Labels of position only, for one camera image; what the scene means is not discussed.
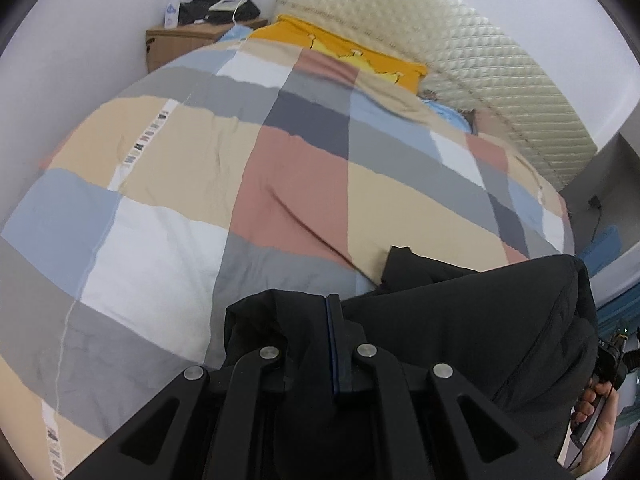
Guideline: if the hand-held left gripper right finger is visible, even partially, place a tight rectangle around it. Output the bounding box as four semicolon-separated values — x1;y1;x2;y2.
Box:
326;295;577;480

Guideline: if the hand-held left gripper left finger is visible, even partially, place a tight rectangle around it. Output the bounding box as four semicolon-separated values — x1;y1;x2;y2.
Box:
65;346;290;480

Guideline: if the black puffer jacket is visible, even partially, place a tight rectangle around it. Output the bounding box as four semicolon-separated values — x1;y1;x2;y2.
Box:
222;245;599;480

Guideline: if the person's right hand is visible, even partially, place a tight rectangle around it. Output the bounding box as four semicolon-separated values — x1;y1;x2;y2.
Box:
571;380;622;472

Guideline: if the blue chair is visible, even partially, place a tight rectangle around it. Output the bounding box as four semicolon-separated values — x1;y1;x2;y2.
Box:
581;225;622;277

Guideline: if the checkered patchwork blanket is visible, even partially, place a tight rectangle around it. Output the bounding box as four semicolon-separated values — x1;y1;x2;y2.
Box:
0;22;577;480

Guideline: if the light blue pillow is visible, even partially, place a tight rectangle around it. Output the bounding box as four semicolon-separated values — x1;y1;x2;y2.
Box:
421;99;474;134
219;26;252;45

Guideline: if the yellow pillow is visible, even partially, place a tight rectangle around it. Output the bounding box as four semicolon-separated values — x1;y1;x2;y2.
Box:
249;14;429;94

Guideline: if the cream quilted headboard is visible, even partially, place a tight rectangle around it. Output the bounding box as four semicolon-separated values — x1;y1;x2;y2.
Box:
272;0;599;195

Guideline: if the wooden nightstand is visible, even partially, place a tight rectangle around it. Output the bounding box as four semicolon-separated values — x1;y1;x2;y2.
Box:
145;16;269;74

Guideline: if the black bag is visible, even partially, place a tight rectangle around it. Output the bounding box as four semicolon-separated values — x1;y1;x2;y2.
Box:
178;0;262;26

